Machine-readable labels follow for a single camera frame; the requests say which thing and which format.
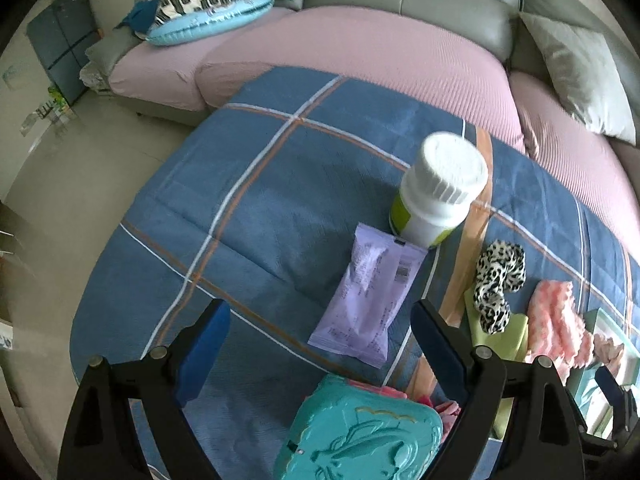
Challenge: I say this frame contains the pink sofa seat cover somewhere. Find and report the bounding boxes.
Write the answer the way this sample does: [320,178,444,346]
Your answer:
[507,71,640,241]
[107,6,527,156]

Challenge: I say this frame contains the blue grey cabinet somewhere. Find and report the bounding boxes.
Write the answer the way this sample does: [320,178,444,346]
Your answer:
[26,0,98,106]

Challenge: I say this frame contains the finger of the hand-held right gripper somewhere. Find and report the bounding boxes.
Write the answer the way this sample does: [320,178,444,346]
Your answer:
[594,366,632,441]
[577,432,618,458]

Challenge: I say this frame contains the light green cloth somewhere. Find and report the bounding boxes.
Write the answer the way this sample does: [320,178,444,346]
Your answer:
[462,287,531,441]

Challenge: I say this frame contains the leopard print scrunchie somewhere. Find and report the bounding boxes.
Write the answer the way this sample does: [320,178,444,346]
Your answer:
[472,240,527,335]

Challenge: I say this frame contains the dark shelf unit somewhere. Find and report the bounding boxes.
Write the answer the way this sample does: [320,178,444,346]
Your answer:
[0,200,28,351]

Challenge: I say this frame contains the pink scalloped cloth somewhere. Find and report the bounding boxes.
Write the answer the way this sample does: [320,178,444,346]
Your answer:
[527,280,596,381]

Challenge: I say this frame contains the white pill bottle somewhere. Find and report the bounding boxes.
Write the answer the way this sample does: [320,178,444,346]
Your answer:
[389,132,489,250]

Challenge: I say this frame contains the blue plaid blanket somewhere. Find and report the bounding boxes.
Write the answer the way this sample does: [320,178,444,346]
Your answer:
[70,66,640,480]

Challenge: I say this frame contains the white tray with green rim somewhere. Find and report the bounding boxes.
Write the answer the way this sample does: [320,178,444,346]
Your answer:
[565,307,632,441]

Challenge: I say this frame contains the pink and red pipe cleaners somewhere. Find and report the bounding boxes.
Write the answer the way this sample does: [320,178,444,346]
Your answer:
[350,380,461,431]

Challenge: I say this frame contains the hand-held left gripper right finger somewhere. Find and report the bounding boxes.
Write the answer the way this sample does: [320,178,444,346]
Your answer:
[411,300,586,480]

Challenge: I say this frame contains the blue crumpled cloth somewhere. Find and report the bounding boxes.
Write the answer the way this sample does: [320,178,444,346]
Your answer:
[120,0,161,36]

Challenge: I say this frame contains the teal plastic toy case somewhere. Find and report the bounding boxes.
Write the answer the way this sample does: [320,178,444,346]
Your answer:
[274,374,445,480]

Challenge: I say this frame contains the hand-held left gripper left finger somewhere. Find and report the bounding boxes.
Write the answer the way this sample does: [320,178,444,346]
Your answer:
[57,299,232,480]

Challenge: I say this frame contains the purple wipes packet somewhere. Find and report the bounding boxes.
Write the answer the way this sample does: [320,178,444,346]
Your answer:
[307,224,429,368]

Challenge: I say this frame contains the small items on floor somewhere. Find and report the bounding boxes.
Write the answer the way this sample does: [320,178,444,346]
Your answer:
[20,87,76,136]

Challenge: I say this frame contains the pink floral scrunchie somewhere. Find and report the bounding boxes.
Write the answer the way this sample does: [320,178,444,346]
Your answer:
[592,335,626,376]

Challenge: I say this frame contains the white plastic bag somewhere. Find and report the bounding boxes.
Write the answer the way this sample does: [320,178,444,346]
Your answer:
[80,57,111,93]

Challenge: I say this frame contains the grey throw pillow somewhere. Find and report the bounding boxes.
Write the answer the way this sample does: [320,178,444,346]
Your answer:
[520,11,637,146]

